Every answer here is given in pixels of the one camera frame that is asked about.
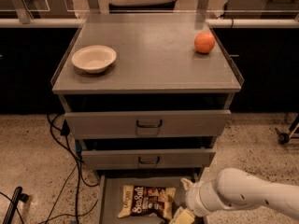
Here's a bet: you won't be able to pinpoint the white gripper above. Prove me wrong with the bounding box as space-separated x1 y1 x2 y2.
169 178 224 224

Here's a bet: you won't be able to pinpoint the brown sea salt chip bag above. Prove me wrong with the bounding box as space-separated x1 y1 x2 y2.
118 185 176 220

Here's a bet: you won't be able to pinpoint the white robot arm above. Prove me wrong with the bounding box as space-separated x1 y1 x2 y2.
169 168 299 224

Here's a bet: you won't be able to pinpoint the grey top drawer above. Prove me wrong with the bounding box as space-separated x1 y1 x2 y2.
64 110 231 139

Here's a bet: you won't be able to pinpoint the grey middle drawer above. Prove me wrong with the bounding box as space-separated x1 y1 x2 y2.
81 148 216 170

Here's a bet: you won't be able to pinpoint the grey metal drawer cabinet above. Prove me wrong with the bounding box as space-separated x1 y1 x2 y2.
50 12 245 224

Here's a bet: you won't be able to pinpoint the black wheeled stand base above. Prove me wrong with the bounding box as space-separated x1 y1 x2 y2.
275 113 299 145

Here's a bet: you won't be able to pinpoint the orange fruit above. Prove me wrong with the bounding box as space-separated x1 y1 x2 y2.
194 32 216 54

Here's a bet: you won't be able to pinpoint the black bar on floor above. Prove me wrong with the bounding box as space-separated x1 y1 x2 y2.
2 187 29 224

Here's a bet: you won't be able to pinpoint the dark chair back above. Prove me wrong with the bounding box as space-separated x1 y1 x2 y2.
108 0 178 13

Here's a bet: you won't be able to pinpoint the black floor cables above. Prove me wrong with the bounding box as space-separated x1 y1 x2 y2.
0 112 100 224

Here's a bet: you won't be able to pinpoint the grey metal post left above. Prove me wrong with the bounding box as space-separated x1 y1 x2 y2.
11 0 31 24

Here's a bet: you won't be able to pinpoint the white counter rail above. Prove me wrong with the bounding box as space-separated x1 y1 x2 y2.
0 19 299 29

